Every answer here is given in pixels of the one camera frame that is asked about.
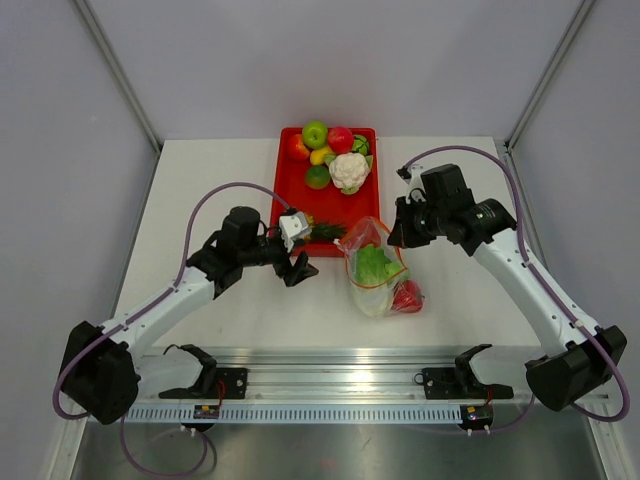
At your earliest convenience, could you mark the red plastic tray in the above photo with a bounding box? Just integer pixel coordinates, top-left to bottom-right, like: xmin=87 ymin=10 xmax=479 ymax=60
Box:
xmin=270 ymin=127 xmax=379 ymax=257

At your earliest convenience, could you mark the dark green round vegetable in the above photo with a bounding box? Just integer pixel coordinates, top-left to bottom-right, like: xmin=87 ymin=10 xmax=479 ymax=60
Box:
xmin=351 ymin=134 xmax=370 ymax=156

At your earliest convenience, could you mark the red orange peach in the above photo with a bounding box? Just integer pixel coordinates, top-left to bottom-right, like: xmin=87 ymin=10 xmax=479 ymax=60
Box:
xmin=285 ymin=133 xmax=310 ymax=162

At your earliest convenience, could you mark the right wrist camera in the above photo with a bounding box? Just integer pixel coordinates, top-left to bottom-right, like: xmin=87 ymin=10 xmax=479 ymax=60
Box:
xmin=396 ymin=164 xmax=425 ymax=204

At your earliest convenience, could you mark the left frame post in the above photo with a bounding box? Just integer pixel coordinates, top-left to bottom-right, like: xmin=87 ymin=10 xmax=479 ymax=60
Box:
xmin=70 ymin=0 xmax=163 ymax=159

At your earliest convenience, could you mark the aluminium mounting rail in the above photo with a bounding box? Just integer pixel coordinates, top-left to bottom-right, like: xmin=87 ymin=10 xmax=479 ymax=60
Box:
xmin=126 ymin=349 xmax=532 ymax=435

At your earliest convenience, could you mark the red bell pepper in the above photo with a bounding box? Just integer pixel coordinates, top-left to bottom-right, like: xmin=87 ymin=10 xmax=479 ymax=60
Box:
xmin=392 ymin=280 xmax=424 ymax=313

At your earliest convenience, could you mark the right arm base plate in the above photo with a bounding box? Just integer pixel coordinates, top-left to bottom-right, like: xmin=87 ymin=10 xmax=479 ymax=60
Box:
xmin=413 ymin=367 xmax=514 ymax=401

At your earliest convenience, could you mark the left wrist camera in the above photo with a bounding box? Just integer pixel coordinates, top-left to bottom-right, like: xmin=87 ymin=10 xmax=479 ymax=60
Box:
xmin=278 ymin=211 xmax=312 ymax=253

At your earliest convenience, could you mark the clear zip top bag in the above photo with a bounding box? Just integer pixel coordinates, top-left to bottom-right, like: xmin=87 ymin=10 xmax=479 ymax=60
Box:
xmin=334 ymin=216 xmax=424 ymax=318

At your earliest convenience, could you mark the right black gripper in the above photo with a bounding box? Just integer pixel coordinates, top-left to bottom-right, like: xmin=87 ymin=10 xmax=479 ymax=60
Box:
xmin=389 ymin=194 xmax=448 ymax=249

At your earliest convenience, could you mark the orange pineapple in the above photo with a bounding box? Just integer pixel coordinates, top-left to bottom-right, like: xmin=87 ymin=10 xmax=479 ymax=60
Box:
xmin=304 ymin=213 xmax=347 ymax=244

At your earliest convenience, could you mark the right frame post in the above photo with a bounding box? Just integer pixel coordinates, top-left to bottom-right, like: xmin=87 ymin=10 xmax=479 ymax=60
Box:
xmin=505 ymin=0 xmax=599 ymax=154

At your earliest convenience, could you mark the green lettuce cabbage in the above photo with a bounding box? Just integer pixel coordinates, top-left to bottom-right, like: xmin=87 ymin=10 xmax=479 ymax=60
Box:
xmin=351 ymin=244 xmax=408 ymax=317

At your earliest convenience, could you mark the frame post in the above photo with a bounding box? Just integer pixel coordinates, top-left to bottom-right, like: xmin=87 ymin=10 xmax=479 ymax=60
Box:
xmin=505 ymin=0 xmax=599 ymax=154
xmin=70 ymin=0 xmax=163 ymax=159

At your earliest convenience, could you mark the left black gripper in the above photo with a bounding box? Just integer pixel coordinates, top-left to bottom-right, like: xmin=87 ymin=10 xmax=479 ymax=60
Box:
xmin=238 ymin=230 xmax=318 ymax=285

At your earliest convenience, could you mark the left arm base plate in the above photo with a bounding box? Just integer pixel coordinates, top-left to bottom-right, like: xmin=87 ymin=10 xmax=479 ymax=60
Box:
xmin=158 ymin=367 xmax=248 ymax=400

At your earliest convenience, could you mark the white cauliflower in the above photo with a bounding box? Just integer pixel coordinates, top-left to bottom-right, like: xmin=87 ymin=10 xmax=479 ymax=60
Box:
xmin=324 ymin=152 xmax=373 ymax=195

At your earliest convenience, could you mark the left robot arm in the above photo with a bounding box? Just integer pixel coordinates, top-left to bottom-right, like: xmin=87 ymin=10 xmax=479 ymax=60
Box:
xmin=56 ymin=206 xmax=318 ymax=425

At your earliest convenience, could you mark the yellow pepper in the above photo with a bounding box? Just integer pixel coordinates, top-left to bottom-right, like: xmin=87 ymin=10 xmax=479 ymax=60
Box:
xmin=309 ymin=145 xmax=334 ymax=166

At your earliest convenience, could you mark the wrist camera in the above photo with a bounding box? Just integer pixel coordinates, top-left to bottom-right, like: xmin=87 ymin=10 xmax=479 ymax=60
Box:
xmin=396 ymin=164 xmax=425 ymax=204
xmin=278 ymin=211 xmax=312 ymax=253

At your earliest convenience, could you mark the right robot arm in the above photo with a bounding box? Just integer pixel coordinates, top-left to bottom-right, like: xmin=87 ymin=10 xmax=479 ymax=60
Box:
xmin=388 ymin=164 xmax=627 ymax=411

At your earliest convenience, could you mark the green lime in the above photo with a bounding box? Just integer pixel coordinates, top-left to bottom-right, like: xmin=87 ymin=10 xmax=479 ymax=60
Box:
xmin=304 ymin=165 xmax=331 ymax=190

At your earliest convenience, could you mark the red apple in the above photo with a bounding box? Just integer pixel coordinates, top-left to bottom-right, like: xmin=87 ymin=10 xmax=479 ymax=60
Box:
xmin=327 ymin=126 xmax=354 ymax=155

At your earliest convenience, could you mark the green apple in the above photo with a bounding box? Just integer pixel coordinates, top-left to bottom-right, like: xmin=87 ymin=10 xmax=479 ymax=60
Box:
xmin=301 ymin=120 xmax=329 ymax=150

